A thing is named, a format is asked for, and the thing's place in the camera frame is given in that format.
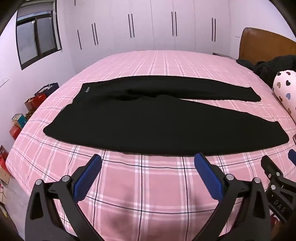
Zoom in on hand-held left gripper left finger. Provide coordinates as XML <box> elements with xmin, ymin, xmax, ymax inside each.
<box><xmin>25</xmin><ymin>153</ymin><xmax>103</xmax><ymax>241</ymax></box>

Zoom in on pink plaid bed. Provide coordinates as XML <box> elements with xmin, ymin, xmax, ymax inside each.
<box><xmin>5</xmin><ymin>50</ymin><xmax>296</xmax><ymax>241</ymax></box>

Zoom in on black pants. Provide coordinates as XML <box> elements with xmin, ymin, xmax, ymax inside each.
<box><xmin>43</xmin><ymin>75</ymin><xmax>290</xmax><ymax>156</ymax></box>

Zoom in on cardboard box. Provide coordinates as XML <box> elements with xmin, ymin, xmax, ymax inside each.
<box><xmin>0</xmin><ymin>167</ymin><xmax>11</xmax><ymax>205</ymax></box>

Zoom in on brown wooden headboard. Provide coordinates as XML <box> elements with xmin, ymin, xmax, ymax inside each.
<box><xmin>238</xmin><ymin>27</ymin><xmax>296</xmax><ymax>66</ymax></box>

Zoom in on heart print pillow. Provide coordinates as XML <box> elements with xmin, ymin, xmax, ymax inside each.
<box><xmin>272</xmin><ymin>70</ymin><xmax>296</xmax><ymax>116</ymax></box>

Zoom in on red gift bag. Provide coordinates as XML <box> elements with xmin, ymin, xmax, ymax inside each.
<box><xmin>24</xmin><ymin>93</ymin><xmax>47</xmax><ymax>112</ymax></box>

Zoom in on red box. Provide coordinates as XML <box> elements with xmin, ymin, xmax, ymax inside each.
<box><xmin>9</xmin><ymin>125</ymin><xmax>23</xmax><ymax>140</ymax></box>

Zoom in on black jacket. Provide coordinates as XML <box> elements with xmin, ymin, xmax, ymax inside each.
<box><xmin>236</xmin><ymin>54</ymin><xmax>296</xmax><ymax>88</ymax></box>

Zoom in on row of black wardrobe handles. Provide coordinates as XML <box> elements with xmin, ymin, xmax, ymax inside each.
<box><xmin>77</xmin><ymin>11</ymin><xmax>216</xmax><ymax>50</ymax></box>

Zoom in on teal box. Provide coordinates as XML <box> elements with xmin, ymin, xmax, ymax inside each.
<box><xmin>11</xmin><ymin>113</ymin><xmax>27</xmax><ymax>128</ymax></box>

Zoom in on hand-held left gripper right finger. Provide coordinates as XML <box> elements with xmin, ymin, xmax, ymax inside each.
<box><xmin>194</xmin><ymin>152</ymin><xmax>271</xmax><ymax>241</ymax></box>

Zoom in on white wardrobe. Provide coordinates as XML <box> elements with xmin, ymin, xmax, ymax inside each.
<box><xmin>58</xmin><ymin>0</ymin><xmax>266</xmax><ymax>61</ymax></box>

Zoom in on dark framed window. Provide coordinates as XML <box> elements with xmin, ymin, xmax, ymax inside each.
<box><xmin>16</xmin><ymin>0</ymin><xmax>63</xmax><ymax>70</ymax></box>

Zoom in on navy gift bag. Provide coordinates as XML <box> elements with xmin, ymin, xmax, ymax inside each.
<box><xmin>35</xmin><ymin>83</ymin><xmax>60</xmax><ymax>98</ymax></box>

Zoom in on red carton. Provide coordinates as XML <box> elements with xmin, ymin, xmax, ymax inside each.
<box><xmin>0</xmin><ymin>145</ymin><xmax>10</xmax><ymax>171</ymax></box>

